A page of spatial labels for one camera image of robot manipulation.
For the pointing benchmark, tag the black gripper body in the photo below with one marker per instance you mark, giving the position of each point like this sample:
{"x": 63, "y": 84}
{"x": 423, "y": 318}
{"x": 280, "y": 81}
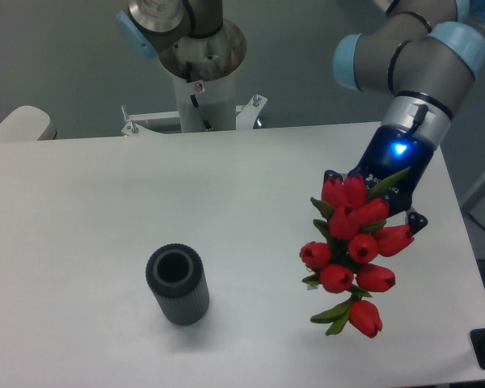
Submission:
{"x": 389, "y": 152}

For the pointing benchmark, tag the red tulip bouquet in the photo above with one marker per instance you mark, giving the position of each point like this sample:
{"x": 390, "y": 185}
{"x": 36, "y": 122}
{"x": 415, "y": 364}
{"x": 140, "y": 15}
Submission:
{"x": 353, "y": 224}

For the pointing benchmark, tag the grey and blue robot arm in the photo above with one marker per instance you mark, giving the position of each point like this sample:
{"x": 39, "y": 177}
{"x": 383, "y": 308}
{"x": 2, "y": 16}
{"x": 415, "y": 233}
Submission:
{"x": 425, "y": 56}

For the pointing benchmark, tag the dark grey ribbed vase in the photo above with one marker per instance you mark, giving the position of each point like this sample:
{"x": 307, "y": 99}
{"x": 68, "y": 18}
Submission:
{"x": 176, "y": 277}

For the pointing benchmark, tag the beige chair armrest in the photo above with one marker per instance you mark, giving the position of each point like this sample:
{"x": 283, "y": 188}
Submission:
{"x": 27, "y": 123}

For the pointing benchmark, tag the white pedestal base frame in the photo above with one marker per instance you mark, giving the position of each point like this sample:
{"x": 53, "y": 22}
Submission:
{"x": 245, "y": 117}

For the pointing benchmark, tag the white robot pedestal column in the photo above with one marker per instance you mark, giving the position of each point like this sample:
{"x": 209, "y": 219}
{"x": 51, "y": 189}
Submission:
{"x": 204, "y": 70}

